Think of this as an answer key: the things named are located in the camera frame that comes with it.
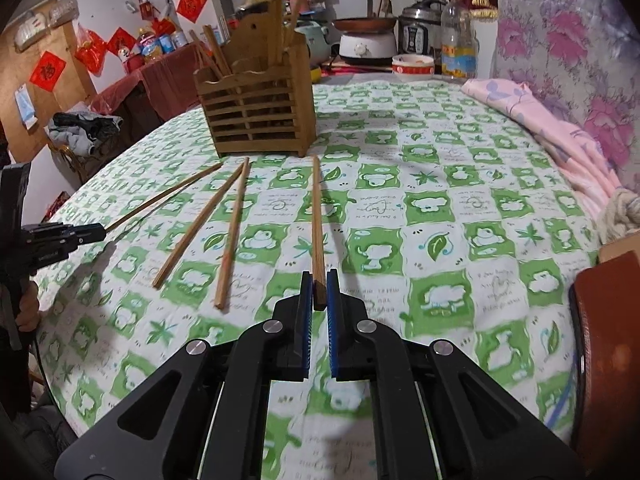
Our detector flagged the pink floral cloth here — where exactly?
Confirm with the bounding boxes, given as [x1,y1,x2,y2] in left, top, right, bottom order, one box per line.
[462,78,620,218]

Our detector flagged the red white bowl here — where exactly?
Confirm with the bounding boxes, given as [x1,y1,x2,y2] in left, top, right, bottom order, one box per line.
[392,53,435,75]

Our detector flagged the black electric pressure cooker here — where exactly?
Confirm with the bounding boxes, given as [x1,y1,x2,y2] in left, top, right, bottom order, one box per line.
[398,0,447,60]

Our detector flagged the left hand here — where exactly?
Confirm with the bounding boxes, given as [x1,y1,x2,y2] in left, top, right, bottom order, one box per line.
[15,281,40,333]

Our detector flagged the clear oil bottle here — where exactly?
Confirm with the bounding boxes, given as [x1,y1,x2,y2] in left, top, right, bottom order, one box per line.
[440,0,477,79]

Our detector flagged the red cloth covered cabinet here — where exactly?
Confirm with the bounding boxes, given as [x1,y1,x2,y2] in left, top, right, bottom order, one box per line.
[90,44,201,122]

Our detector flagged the wooden chopstick six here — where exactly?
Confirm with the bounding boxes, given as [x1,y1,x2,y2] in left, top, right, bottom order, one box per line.
[267,0,305,67]

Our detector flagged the beige rope bundle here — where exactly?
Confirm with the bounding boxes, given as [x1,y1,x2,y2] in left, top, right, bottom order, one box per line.
[595,186,640,244]

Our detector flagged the floral plastic wall cover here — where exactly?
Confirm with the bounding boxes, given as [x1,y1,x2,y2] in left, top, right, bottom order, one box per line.
[494,0,639,190]

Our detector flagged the wooden chopstick eight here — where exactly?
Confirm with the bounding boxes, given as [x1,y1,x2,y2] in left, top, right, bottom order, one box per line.
[214,157,250,311]

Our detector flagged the wooden chopstick nine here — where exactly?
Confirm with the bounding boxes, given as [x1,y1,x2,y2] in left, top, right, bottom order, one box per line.
[152,158,248,289]

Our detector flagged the wooden chopstick seven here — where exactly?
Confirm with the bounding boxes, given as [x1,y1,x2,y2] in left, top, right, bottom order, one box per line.
[311,155,326,311]

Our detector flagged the wooden chopstick five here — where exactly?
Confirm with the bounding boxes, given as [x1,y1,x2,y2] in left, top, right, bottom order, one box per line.
[105,162,224,233]

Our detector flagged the brown leather case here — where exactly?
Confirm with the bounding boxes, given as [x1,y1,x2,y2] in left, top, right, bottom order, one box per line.
[568,252,639,471]

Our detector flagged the white electric hot pot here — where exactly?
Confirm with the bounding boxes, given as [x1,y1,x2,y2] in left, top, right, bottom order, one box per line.
[332,18,397,66]

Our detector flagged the chair with grey clothes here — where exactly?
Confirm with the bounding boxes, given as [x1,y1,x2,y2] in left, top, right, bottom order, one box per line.
[44,110,124,184]

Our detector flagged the wooden chopstick one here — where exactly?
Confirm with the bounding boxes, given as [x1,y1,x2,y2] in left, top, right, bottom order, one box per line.
[189,30,232,79]

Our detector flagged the wooden utensil holder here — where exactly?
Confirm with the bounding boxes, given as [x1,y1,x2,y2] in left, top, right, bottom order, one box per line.
[194,11,317,157]

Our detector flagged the green patterned tablecloth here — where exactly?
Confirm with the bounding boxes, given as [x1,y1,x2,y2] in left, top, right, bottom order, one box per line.
[37,81,598,438]

